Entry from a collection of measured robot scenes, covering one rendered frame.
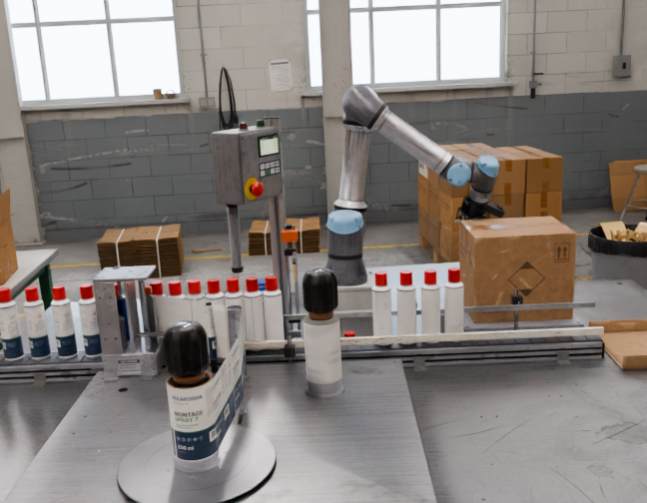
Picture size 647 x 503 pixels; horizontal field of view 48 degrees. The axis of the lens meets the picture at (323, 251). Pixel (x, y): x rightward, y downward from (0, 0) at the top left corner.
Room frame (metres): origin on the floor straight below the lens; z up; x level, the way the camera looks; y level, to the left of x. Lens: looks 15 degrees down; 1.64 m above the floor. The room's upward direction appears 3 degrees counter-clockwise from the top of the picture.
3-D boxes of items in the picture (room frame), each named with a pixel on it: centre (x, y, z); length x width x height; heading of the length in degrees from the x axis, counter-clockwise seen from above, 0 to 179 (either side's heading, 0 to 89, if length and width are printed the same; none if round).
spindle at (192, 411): (1.29, 0.27, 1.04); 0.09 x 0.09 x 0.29
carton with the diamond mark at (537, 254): (2.19, -0.60, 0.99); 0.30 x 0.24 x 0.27; 89
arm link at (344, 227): (2.37, -0.08, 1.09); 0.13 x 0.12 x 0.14; 173
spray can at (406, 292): (1.88, -0.22, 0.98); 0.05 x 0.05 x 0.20
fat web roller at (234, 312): (1.70, 0.23, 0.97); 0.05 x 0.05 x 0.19
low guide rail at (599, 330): (1.84, -0.20, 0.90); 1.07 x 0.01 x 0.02; 89
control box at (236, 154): (1.97, 0.19, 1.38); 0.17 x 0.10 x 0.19; 144
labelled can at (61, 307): (1.90, 0.72, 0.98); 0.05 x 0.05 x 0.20
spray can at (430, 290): (1.87, -0.28, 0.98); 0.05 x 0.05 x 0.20
